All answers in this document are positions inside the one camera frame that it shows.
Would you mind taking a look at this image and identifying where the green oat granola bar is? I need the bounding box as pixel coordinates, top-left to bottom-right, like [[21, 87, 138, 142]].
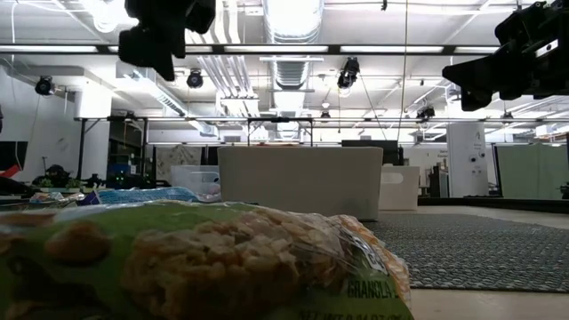
[[0, 199, 414, 320]]

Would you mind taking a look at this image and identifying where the white pillar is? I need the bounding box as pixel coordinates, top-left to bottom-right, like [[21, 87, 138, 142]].
[[446, 122, 490, 197]]

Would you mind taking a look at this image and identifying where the black flat screen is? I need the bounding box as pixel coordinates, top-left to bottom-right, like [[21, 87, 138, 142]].
[[0, 140, 28, 172]]

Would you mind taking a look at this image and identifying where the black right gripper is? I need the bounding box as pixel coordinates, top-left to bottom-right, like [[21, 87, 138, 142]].
[[443, 0, 569, 112]]

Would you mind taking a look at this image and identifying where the white plastic bin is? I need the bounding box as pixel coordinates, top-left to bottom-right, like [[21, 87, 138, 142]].
[[378, 164, 421, 211]]

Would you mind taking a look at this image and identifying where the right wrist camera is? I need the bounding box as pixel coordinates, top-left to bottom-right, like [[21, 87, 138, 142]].
[[494, 1, 552, 50]]

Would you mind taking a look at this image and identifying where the clear plastic bin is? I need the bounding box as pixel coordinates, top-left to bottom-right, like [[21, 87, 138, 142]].
[[171, 164, 222, 201]]

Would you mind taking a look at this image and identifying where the black aluminium table frame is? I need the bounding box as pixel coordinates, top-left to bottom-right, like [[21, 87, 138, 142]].
[[0, 194, 569, 215]]

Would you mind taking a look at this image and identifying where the green partition wall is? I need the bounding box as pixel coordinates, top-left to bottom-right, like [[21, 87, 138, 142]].
[[494, 142, 569, 200]]

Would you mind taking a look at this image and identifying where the blue granola bar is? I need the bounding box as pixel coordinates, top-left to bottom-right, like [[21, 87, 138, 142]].
[[82, 186, 210, 205]]

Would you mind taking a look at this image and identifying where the grey plastic bin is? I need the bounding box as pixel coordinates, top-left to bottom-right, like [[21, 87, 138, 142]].
[[217, 145, 384, 222]]

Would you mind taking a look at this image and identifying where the white rectangular air duct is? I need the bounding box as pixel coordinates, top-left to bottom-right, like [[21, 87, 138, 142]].
[[115, 61, 219, 137]]

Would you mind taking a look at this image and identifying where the black monitor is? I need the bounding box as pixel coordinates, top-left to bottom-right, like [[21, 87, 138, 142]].
[[341, 140, 400, 166]]

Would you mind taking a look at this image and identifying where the grey draped cover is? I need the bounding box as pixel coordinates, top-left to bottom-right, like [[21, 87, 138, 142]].
[[154, 144, 208, 188]]

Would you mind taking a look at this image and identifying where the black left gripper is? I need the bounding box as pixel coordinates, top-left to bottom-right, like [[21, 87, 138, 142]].
[[117, 0, 217, 82]]

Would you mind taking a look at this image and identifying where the small green tray plant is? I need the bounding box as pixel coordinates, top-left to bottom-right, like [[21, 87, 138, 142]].
[[37, 177, 84, 193]]

